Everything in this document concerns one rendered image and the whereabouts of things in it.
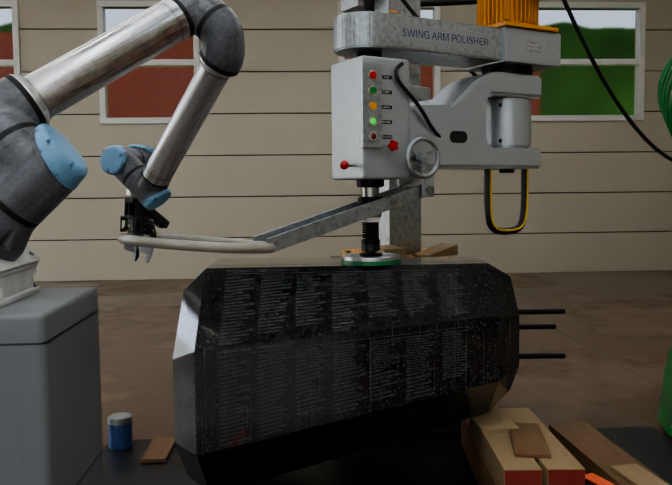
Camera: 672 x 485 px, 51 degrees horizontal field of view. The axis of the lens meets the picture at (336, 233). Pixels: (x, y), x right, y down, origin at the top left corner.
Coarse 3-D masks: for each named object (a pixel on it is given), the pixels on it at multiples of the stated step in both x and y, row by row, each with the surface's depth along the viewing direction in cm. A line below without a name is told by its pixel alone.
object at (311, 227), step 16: (384, 192) 264; (400, 192) 254; (416, 192) 258; (432, 192) 257; (336, 208) 254; (352, 208) 245; (368, 208) 248; (384, 208) 251; (288, 224) 245; (304, 224) 248; (320, 224) 238; (336, 224) 241; (256, 240) 239; (272, 240) 230; (288, 240) 233; (304, 240) 236
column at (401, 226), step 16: (384, 0) 321; (400, 0) 322; (416, 0) 327; (416, 64) 329; (416, 80) 329; (400, 208) 328; (416, 208) 333; (384, 224) 328; (400, 224) 328; (416, 224) 334; (384, 240) 329; (400, 240) 329; (416, 240) 334
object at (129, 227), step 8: (128, 200) 228; (136, 200) 228; (128, 208) 228; (136, 208) 228; (144, 208) 231; (120, 216) 230; (128, 216) 228; (136, 216) 228; (144, 216) 232; (120, 224) 230; (128, 224) 229; (136, 224) 228; (144, 224) 230; (152, 224) 233; (128, 232) 230; (136, 232) 227; (144, 232) 231
